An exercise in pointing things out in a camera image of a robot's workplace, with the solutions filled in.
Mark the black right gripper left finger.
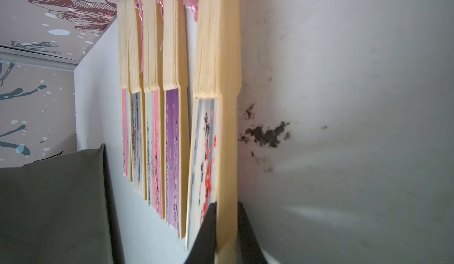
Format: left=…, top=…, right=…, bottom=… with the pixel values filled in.
left=185, top=203, right=217, bottom=264

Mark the pink wooden folding fan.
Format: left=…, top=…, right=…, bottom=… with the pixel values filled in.
left=117, top=0, right=132, bottom=181

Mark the green canvas tote bag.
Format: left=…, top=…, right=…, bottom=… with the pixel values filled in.
left=1, top=146, right=125, bottom=264

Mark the red blossom white folding fan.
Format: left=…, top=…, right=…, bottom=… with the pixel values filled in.
left=186, top=0, right=242, bottom=264

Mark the black grey wooden folding fan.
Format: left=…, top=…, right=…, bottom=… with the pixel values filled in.
left=126, top=0, right=147, bottom=200

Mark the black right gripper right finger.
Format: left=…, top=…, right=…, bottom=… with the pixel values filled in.
left=238, top=202, right=268, bottom=264

